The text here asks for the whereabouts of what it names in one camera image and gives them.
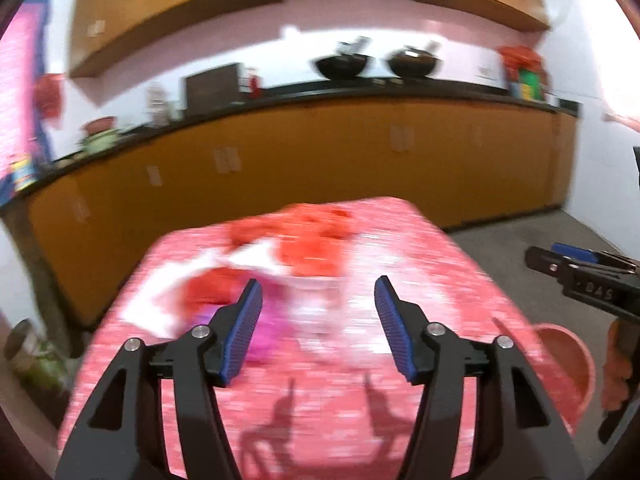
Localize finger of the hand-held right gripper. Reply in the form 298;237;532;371
551;242;640;273
524;246;588;281

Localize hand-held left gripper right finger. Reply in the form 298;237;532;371
374;275;586;480

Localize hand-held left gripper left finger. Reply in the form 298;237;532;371
55;278;264;480

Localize pink plastic bag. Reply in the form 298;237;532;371
197;280;286;363

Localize red plastic bucket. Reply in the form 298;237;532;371
531;324;597;435

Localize person's right hand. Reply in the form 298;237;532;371
601;319;632;412

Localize small red plastic bag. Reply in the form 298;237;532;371
181;266;242;317

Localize red floral tablecloth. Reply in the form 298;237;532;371
57;196;588;480

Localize large red plastic bag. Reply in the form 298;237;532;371
227;204;352;279

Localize colourful plastic cups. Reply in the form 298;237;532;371
510;70;546;102

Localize wooden lower kitchen cabinets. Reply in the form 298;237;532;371
27;95;578;330

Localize green leafy plant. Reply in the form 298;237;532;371
30;341;69;401

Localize pink patterned curtain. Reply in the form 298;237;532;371
597;0;640;133

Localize colourful cups with red bag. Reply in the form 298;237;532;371
499;45;547;102

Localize grey round pot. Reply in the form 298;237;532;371
4;318;37;362

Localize black wok with lid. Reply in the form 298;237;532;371
386;41;444;80

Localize pale green basin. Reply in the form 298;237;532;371
79;130;122;154

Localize black kitchen countertop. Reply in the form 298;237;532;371
0;79;583;213

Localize clear glass jar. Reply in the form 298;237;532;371
146;84;169;122

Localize dark cutting board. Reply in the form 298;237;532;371
184;62;244;112

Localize red bowl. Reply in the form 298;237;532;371
82;116;119;134

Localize open black wok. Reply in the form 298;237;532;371
313;36;374;81

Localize hanging red mesh bag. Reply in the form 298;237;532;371
32;73;66;122

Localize pink wall cloth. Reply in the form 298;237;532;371
0;0;52;201

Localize long wooden wall cabinet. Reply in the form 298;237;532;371
67;0;284;79

